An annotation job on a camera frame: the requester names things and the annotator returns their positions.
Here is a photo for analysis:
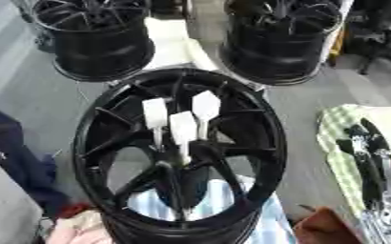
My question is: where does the white board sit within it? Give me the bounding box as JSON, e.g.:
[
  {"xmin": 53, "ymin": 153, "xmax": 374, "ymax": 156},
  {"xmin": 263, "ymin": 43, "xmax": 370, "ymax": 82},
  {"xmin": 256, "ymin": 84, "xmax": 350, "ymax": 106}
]
[{"xmin": 107, "ymin": 16, "xmax": 269, "ymax": 93}]

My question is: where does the black tripod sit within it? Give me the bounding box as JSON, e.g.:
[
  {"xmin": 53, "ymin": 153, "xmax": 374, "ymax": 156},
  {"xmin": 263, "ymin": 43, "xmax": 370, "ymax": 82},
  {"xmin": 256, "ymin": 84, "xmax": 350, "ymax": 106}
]
[{"xmin": 342, "ymin": 0, "xmax": 391, "ymax": 81}]

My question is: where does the pink cloth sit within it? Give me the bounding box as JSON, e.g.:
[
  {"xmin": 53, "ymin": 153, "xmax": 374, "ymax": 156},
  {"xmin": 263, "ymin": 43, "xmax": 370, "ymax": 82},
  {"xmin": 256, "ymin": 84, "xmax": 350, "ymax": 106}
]
[{"xmin": 43, "ymin": 209, "xmax": 115, "ymax": 244}]

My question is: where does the person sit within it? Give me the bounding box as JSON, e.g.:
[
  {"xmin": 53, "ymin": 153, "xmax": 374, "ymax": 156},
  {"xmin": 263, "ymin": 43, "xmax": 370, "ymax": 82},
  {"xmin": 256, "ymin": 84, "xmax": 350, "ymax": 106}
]
[{"xmin": 0, "ymin": 102, "xmax": 74, "ymax": 220}]

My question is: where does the blue white striped cloth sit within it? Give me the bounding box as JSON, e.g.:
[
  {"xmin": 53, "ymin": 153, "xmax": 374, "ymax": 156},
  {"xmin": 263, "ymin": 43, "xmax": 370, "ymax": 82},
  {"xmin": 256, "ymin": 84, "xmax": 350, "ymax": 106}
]
[{"xmin": 125, "ymin": 176, "xmax": 299, "ymax": 244}]

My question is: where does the black wheel rim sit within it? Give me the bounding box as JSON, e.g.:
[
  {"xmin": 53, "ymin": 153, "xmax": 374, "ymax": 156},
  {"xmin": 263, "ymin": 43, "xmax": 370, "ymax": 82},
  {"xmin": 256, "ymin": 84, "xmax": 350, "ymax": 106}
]
[
  {"xmin": 30, "ymin": 0, "xmax": 157, "ymax": 83},
  {"xmin": 216, "ymin": 0, "xmax": 344, "ymax": 87}
]

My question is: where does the black spoked wheel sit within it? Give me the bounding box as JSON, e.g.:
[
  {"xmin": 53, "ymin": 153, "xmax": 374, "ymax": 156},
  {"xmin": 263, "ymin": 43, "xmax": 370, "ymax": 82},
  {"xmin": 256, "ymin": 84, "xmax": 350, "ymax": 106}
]
[{"xmin": 70, "ymin": 68, "xmax": 289, "ymax": 244}]

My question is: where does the brown bag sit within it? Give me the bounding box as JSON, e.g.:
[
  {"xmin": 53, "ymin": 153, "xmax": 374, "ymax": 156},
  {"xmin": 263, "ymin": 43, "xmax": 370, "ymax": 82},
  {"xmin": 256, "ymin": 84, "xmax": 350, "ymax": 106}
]
[{"xmin": 290, "ymin": 205, "xmax": 364, "ymax": 244}]

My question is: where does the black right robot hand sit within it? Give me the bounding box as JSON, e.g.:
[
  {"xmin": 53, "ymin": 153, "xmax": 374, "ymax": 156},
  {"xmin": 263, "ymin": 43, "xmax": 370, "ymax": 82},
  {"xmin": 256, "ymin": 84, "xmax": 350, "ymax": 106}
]
[{"xmin": 334, "ymin": 117, "xmax": 391, "ymax": 212}]

